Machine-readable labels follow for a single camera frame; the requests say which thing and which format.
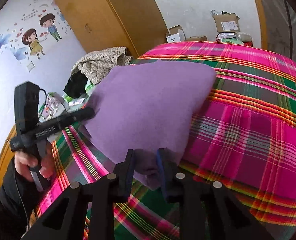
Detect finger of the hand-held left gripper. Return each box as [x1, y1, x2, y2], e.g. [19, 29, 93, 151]
[42, 106, 95, 126]
[50, 111, 97, 131]

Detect person's left hand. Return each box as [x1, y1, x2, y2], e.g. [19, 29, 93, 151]
[14, 144, 54, 181]

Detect wooden headboard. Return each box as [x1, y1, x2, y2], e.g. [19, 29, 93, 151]
[0, 125, 17, 188]

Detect pink green plaid bed sheet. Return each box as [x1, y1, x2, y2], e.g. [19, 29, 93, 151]
[34, 41, 296, 240]

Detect black garment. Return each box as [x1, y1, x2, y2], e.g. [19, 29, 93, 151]
[64, 72, 88, 97]

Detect pile of medicine boxes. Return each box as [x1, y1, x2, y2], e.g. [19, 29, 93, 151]
[39, 92, 63, 120]

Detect black cable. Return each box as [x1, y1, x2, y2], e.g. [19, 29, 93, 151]
[37, 88, 49, 105]

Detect purple fleece pants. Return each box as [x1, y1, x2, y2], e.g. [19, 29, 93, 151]
[82, 59, 217, 190]

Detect wooden door frame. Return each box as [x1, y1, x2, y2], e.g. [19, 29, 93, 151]
[246, 0, 268, 49]

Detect open brown cardboard box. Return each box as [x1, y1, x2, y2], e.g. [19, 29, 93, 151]
[211, 10, 240, 33]

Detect person's left forearm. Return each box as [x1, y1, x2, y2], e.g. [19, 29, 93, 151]
[0, 159, 51, 240]

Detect small closed brown cardboard box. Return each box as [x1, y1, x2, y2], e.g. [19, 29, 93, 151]
[184, 35, 208, 42]

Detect white cardboard box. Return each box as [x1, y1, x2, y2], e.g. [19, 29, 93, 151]
[166, 25, 186, 43]

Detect wooden wardrobe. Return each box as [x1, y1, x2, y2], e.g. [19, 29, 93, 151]
[50, 0, 169, 58]

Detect green tissue pack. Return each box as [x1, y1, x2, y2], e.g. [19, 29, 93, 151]
[84, 80, 96, 93]

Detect cartoon wall sticker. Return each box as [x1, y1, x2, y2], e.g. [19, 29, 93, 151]
[0, 0, 72, 65]

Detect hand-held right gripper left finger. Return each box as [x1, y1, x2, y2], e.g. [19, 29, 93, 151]
[21, 149, 135, 240]

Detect red gift box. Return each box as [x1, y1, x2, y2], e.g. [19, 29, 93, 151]
[216, 32, 252, 47]

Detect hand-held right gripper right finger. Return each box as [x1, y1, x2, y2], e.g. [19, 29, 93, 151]
[156, 148, 275, 240]

